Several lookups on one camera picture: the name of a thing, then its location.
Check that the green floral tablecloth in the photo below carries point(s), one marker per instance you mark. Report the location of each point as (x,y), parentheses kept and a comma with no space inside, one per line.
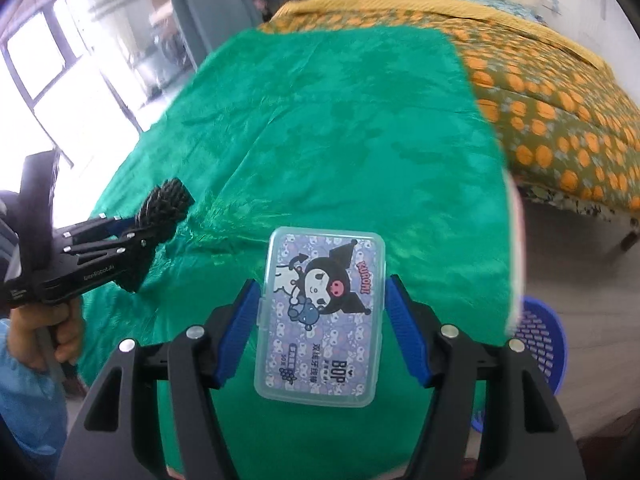
(372,130)

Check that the yellow blanket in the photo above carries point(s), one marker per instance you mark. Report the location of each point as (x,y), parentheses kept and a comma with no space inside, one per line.
(453,9)

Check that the striped under cloth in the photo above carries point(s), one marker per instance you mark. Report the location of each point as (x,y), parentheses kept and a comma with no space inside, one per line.
(517,253)

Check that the orange floral quilt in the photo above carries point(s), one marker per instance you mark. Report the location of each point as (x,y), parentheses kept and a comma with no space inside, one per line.
(566,127)

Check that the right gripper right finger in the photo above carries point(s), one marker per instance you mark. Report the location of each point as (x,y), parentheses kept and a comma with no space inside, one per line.
(525,434)

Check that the person's left hand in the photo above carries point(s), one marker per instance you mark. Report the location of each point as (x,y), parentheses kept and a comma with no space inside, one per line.
(69,329)

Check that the grey-blue curtain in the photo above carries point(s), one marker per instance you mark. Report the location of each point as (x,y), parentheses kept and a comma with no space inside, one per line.
(207,24)

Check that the clear plastic floss box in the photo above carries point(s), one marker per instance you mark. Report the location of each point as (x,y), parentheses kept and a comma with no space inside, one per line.
(320,319)

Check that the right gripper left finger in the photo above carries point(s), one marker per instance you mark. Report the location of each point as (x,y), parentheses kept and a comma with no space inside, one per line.
(117,432)

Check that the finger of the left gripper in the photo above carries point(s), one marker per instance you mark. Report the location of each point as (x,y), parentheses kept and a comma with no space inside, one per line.
(95,229)
(112,245)

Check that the blue plastic trash basket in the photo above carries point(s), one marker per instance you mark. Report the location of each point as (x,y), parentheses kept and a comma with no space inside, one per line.
(542,333)

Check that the black framed glass door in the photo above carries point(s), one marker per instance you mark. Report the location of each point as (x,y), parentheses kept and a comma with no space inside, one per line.
(93,74)

